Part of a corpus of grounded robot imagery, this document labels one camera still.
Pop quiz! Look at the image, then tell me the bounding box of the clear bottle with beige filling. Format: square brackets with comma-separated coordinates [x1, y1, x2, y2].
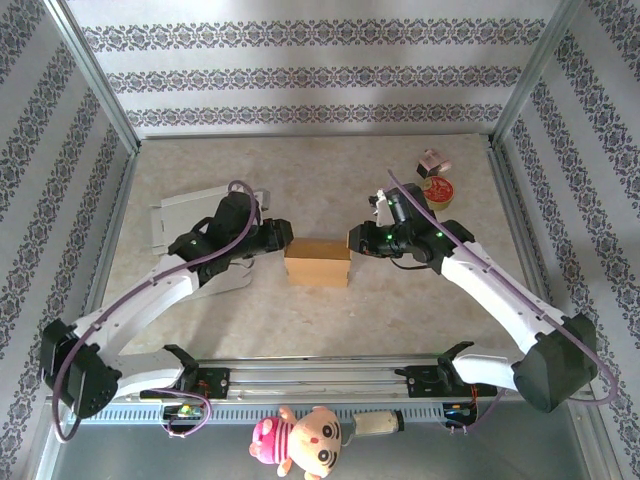
[344, 408, 405, 444]

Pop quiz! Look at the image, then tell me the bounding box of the brown cardboard box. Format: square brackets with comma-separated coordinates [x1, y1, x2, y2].
[282, 237, 353, 289]

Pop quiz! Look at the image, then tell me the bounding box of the small pink box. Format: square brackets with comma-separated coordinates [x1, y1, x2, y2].
[415, 148, 453, 179]

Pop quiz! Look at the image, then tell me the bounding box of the aluminium frame post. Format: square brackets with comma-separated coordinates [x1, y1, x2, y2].
[491, 0, 585, 147]
[42, 0, 142, 154]

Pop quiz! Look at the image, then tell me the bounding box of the long aluminium base rail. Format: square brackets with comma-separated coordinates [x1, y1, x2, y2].
[47, 352, 594, 404]

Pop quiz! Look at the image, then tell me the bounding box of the pink plush doll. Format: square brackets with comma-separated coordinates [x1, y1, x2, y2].
[248, 404, 344, 480]

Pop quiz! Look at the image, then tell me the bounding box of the small circuit board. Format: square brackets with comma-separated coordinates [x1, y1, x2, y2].
[162, 403, 206, 421]
[442, 401, 477, 419]

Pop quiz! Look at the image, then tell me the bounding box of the perforated metal strip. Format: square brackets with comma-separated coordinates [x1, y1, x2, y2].
[67, 402, 481, 426]

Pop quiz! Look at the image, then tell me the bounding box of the aluminium side rail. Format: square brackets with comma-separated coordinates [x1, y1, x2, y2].
[69, 149, 141, 364]
[487, 137, 576, 361]

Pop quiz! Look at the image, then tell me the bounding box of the round red gold tin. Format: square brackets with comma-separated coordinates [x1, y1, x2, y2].
[421, 175, 456, 212]

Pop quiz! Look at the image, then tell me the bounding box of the white and teal paper box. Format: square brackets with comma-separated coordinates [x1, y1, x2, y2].
[148, 183, 264, 302]

